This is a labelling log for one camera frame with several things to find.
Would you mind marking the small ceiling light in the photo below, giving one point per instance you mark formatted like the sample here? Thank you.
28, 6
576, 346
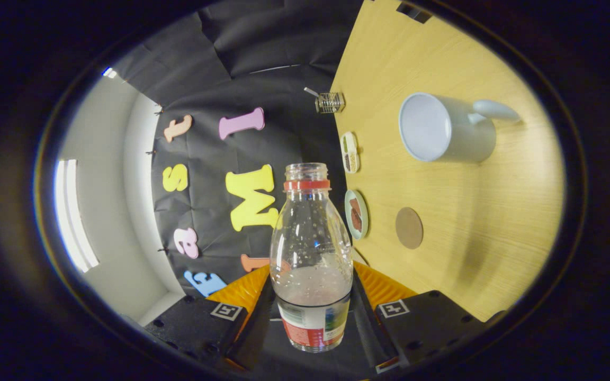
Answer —
109, 72

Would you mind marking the white divided seed tray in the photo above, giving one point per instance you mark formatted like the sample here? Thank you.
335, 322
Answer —
349, 152

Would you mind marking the clear juice bottle red label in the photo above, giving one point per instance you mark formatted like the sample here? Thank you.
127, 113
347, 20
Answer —
310, 312

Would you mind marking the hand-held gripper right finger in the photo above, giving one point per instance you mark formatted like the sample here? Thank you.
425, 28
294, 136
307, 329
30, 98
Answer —
427, 323

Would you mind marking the long ceiling light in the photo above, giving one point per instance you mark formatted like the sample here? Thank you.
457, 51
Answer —
72, 211

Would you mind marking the silver spoon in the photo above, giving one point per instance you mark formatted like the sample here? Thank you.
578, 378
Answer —
311, 91

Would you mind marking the black table clamp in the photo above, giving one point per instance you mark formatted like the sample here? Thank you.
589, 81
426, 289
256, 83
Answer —
413, 11

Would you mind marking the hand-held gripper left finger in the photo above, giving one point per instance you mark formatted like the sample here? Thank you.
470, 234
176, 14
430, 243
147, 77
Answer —
199, 328

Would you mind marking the brown meat piece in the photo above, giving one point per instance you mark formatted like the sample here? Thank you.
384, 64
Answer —
355, 205
357, 221

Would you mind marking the wooden table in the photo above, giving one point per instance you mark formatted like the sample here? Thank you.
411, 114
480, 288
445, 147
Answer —
495, 211

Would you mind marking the black backdrop cloth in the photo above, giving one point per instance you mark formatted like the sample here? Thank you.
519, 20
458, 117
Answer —
204, 95

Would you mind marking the pale green plate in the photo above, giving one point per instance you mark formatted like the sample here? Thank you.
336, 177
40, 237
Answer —
348, 211

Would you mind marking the white cup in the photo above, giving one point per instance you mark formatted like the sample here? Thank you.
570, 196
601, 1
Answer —
458, 137

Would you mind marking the brown round coaster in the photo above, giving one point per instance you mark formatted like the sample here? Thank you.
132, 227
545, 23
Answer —
409, 228

